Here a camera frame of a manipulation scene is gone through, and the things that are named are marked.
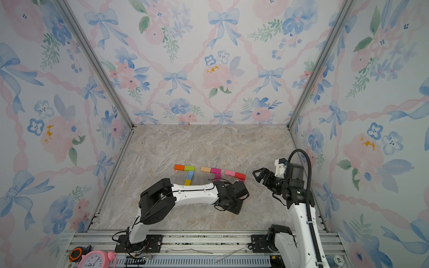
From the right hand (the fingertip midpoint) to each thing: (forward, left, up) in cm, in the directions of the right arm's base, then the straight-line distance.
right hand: (261, 176), depth 77 cm
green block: (+13, +37, -15) cm, 42 cm away
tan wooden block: (+13, +28, -16) cm, 34 cm away
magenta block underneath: (+8, +21, -16) cm, 27 cm away
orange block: (+13, +43, -14) cm, 47 cm away
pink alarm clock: (-32, +70, -13) cm, 78 cm away
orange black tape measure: (-30, +79, -12) cm, 85 cm away
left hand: (-11, +9, -15) cm, 20 cm away
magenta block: (+12, +23, -16) cm, 31 cm away
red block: (+9, +8, -16) cm, 20 cm away
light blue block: (+8, +36, -15) cm, 40 cm away
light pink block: (+10, +14, -15) cm, 23 cm away
